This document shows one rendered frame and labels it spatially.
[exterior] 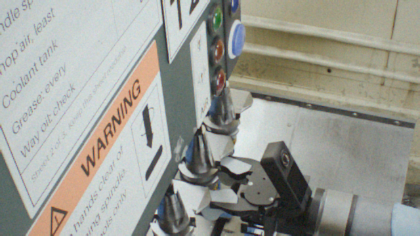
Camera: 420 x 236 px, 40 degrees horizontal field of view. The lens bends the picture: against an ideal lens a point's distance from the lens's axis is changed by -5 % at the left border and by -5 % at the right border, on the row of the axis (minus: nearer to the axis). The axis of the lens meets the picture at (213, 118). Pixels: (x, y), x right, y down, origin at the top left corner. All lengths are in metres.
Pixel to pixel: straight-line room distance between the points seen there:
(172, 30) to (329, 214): 0.53
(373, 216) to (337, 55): 0.63
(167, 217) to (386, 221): 0.31
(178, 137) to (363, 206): 0.47
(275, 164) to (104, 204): 0.50
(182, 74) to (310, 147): 1.08
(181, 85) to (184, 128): 0.04
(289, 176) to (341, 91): 0.67
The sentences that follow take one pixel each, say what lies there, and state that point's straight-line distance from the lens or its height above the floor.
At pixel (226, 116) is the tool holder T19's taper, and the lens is 0.94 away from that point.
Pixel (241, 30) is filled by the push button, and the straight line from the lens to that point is 0.54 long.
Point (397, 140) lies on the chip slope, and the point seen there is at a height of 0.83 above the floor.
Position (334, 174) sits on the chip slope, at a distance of 1.47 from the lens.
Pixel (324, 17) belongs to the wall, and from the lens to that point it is 1.37.
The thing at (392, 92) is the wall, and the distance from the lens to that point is 1.47.
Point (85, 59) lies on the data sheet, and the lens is 0.29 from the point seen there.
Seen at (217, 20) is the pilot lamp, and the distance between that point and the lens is 0.47.
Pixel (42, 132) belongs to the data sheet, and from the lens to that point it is 0.27.
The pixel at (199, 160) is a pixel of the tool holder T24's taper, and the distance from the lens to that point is 0.86.
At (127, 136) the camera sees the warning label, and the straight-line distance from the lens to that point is 0.36.
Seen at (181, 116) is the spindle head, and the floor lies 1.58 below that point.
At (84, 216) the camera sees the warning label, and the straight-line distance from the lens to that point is 0.33.
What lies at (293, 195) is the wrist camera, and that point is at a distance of 0.85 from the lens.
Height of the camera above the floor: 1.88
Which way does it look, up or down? 43 degrees down
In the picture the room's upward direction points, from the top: 4 degrees counter-clockwise
